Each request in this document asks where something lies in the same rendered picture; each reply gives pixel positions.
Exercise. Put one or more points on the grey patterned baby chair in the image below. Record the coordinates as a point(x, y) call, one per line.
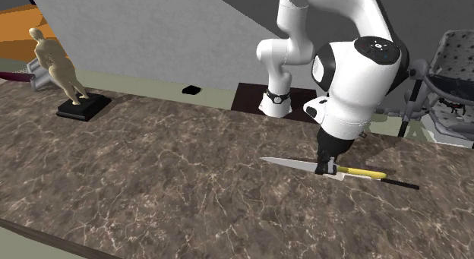
point(450, 80)

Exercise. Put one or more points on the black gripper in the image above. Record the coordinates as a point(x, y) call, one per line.
point(332, 145)

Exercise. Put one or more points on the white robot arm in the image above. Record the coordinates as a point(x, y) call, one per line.
point(355, 80)

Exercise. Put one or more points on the beige human figure black base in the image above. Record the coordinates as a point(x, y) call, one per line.
point(59, 69)

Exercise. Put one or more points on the dark robot stand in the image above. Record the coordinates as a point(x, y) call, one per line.
point(248, 97)

